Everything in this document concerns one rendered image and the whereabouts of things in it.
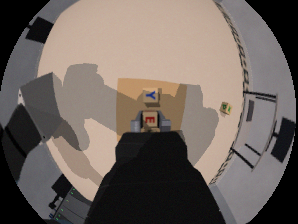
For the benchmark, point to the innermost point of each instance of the tan square mat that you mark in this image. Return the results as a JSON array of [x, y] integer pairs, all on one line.
[[171, 102]]

